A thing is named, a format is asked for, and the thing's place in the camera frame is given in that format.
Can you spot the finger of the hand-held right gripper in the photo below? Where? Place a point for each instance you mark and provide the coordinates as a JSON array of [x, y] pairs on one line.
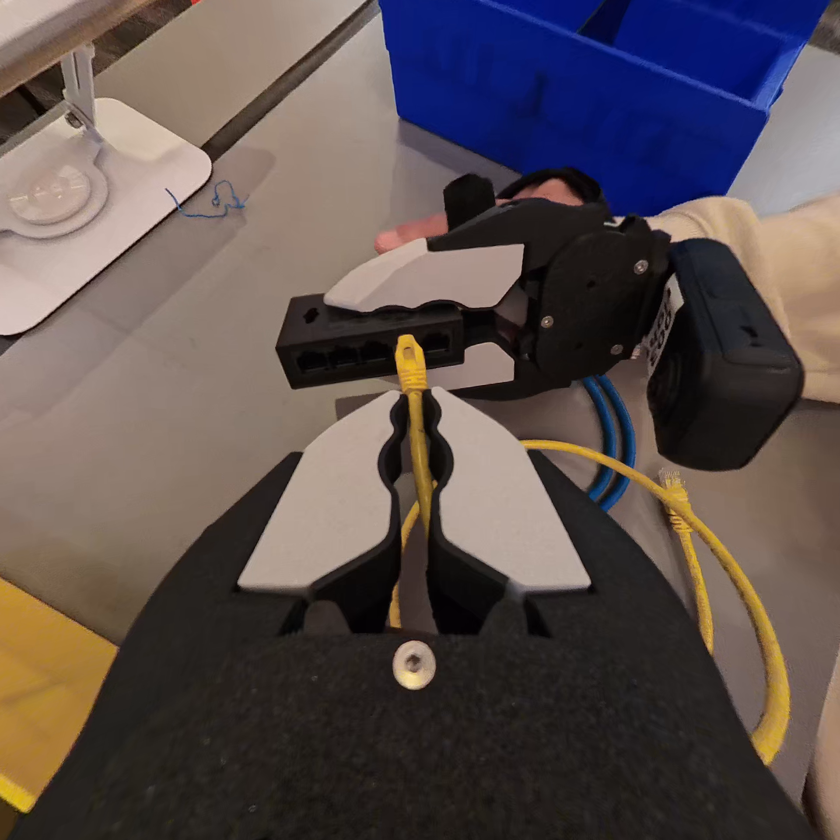
[[489, 367], [426, 275]]

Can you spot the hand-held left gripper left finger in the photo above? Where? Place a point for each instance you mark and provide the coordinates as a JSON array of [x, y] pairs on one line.
[[328, 512]]

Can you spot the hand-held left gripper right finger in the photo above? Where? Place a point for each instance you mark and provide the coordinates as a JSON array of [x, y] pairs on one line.
[[505, 518]]

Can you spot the black network switch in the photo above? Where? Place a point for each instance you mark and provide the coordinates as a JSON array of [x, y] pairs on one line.
[[308, 328]]

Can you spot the yellow plastic bin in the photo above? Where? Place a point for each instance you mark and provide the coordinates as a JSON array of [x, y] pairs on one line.
[[39, 656]]

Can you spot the person's right forearm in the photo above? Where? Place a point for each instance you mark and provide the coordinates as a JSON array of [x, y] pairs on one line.
[[787, 262]]

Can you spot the person's right hand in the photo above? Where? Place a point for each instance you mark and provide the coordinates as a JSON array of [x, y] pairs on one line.
[[413, 229]]

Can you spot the blue plastic bin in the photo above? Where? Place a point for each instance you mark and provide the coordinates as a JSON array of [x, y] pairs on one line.
[[525, 98]]

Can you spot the blue thread scrap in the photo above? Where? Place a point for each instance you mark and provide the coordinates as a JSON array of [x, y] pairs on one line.
[[197, 214]]

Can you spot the black bin divider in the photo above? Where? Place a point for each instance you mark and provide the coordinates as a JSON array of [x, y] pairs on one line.
[[604, 23]]

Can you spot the white stand base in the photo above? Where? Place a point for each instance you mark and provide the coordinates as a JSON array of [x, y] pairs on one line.
[[164, 164]]

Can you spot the beige trousers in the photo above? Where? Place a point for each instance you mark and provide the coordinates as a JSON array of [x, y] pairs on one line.
[[827, 774]]

